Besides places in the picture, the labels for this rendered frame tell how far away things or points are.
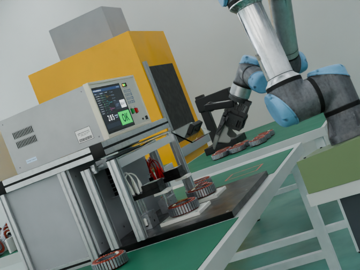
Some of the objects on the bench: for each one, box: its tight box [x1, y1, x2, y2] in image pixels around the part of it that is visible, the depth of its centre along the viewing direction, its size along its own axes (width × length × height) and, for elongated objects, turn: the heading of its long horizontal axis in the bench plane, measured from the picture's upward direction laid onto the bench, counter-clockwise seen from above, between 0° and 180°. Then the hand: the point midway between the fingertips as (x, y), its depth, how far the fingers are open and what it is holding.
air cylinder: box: [158, 193, 178, 214], centre depth 261 cm, size 5×8×6 cm
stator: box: [186, 182, 216, 199], centre depth 256 cm, size 11×11×4 cm
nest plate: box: [198, 186, 227, 204], centre depth 256 cm, size 15×15×1 cm
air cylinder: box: [140, 209, 160, 230], centre depth 238 cm, size 5×8×6 cm
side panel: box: [0, 170, 102, 270], centre depth 227 cm, size 28×3×32 cm, turn 156°
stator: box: [167, 197, 200, 218], centre depth 233 cm, size 11×11×4 cm
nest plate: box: [160, 201, 211, 227], centre depth 234 cm, size 15×15×1 cm
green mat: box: [160, 148, 294, 201], centre depth 314 cm, size 94×61×1 cm, turn 156°
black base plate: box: [103, 170, 268, 256], centre depth 246 cm, size 47×64×2 cm
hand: (216, 143), depth 253 cm, fingers open, 11 cm apart
